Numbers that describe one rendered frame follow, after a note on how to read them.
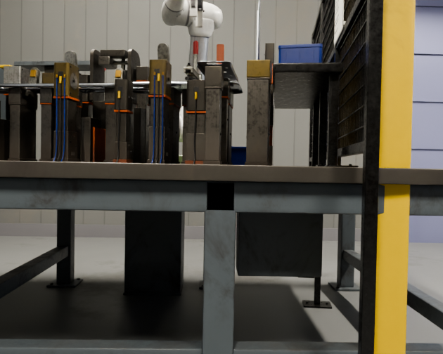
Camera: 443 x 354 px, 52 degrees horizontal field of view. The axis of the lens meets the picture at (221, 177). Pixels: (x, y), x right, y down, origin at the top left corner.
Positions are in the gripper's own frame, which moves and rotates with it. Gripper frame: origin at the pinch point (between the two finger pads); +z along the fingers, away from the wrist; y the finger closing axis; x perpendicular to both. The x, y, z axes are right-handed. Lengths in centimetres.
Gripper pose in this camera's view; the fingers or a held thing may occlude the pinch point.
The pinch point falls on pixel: (196, 19)
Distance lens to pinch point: 198.1
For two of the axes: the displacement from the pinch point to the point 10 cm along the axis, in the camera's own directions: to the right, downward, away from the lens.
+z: -0.2, 10.0, 0.2
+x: 9.9, 0.2, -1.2
